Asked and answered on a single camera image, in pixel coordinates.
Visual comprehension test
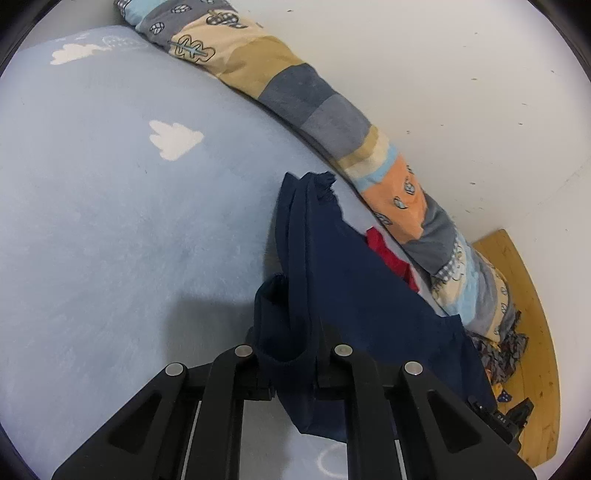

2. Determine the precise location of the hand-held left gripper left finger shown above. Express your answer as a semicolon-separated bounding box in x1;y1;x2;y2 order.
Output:
51;327;279;480

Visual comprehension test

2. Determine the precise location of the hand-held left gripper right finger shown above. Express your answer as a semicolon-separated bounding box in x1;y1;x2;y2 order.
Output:
314;323;537;480

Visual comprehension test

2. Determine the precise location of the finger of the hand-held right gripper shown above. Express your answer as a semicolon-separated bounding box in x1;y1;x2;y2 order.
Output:
466;395;522;459
505;398;535;433

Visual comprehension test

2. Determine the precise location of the navy shirt with red collar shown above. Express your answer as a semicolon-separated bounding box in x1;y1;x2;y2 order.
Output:
254;172;498;443

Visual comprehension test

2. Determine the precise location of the dark floral patterned cloth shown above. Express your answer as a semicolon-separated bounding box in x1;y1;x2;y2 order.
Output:
470;311;530;403

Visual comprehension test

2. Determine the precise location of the wooden headboard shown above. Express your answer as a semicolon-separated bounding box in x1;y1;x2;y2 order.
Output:
473;229;561;466

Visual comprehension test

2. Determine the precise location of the light blue cloud-print bedsheet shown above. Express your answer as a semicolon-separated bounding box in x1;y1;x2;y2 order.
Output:
0;25;462;480

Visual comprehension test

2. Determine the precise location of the patchwork quilt roll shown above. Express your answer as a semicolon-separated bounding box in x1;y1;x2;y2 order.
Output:
114;0;516;343

